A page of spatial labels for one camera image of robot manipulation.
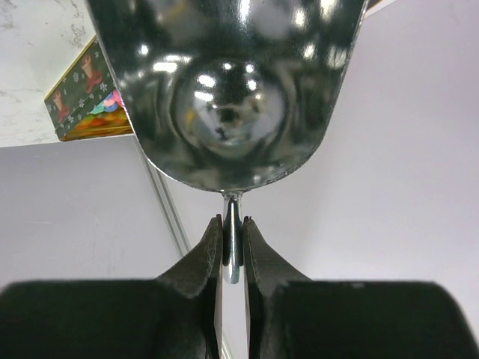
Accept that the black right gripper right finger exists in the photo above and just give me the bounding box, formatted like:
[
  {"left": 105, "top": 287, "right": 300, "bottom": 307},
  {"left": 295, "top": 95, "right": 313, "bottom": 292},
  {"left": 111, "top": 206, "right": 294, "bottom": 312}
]
[{"left": 242, "top": 217, "right": 311, "bottom": 298}]

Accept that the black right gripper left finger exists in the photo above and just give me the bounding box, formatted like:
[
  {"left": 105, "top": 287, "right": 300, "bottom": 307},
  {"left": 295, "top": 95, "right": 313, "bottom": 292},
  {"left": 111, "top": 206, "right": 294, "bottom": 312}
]
[{"left": 156, "top": 215, "right": 223, "bottom": 298}]

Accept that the shiny metal scoop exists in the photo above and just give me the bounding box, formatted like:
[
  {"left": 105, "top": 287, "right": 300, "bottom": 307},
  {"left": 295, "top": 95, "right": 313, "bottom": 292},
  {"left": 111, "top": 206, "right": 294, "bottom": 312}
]
[{"left": 86, "top": 1, "right": 369, "bottom": 283}]

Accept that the gold tin of star candies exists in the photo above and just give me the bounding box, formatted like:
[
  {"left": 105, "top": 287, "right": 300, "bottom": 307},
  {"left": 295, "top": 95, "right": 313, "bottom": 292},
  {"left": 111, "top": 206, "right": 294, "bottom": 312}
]
[{"left": 44, "top": 37, "right": 132, "bottom": 141}]

